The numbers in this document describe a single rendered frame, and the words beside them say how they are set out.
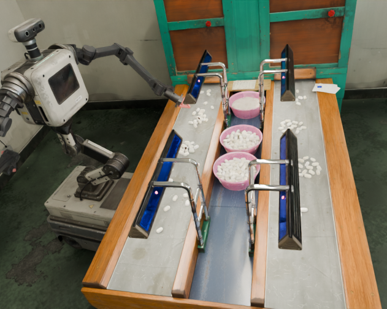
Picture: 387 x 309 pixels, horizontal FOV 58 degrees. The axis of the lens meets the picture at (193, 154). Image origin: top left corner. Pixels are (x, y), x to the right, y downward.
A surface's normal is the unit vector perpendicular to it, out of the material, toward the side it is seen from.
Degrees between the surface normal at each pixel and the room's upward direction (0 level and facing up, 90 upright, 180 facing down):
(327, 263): 0
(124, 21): 90
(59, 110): 90
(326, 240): 0
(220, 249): 0
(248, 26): 90
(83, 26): 90
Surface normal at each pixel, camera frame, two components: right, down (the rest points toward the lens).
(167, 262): -0.15, -0.77
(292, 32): -0.19, 0.65
